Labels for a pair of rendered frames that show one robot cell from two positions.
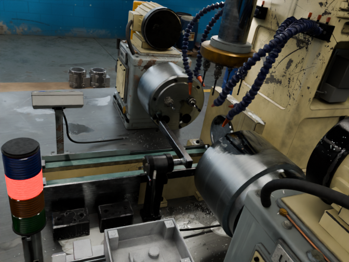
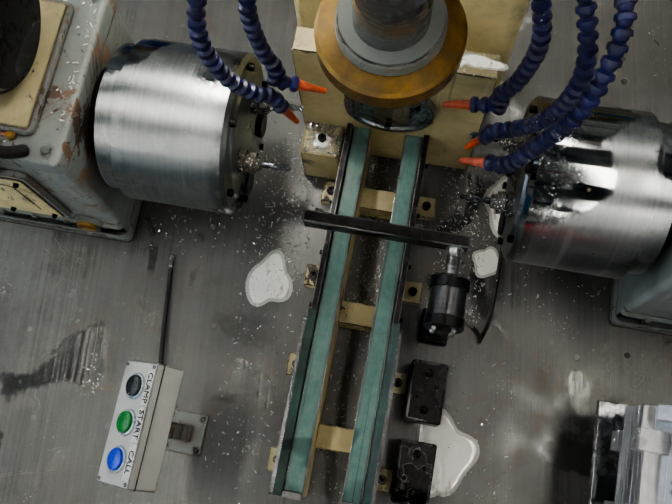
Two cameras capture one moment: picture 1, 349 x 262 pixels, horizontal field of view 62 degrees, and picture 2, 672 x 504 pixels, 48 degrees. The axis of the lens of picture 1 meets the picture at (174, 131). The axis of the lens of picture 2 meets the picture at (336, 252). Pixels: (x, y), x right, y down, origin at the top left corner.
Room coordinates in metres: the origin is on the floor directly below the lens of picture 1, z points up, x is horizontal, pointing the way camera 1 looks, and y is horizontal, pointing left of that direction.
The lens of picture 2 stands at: (0.67, 0.29, 2.11)
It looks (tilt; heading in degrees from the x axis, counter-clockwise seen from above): 74 degrees down; 315
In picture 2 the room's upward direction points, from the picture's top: 8 degrees counter-clockwise
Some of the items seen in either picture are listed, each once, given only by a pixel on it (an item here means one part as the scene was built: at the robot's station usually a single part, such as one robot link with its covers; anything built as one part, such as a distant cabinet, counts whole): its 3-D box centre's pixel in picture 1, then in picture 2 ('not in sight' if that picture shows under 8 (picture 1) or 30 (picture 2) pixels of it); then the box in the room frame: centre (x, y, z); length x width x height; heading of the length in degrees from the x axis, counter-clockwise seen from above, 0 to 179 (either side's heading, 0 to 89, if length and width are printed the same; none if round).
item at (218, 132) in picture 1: (220, 134); (389, 110); (0.96, -0.17, 1.02); 0.15 x 0.02 x 0.15; 27
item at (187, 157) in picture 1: (173, 142); (385, 232); (0.84, 0.00, 1.01); 0.26 x 0.04 x 0.03; 27
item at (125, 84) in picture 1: (148, 82); (26, 113); (1.45, 0.18, 0.99); 0.35 x 0.31 x 0.37; 27
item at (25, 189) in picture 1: (24, 180); not in sight; (0.41, 0.26, 1.14); 0.06 x 0.06 x 0.04
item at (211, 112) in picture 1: (232, 143); (394, 87); (0.99, -0.23, 0.97); 0.30 x 0.11 x 0.34; 27
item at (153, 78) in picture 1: (165, 90); (157, 121); (1.23, 0.07, 1.04); 0.37 x 0.25 x 0.25; 27
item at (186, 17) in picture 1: (166, 32); not in sight; (6.14, 0.50, 0.37); 1.20 x 0.80 x 0.74; 118
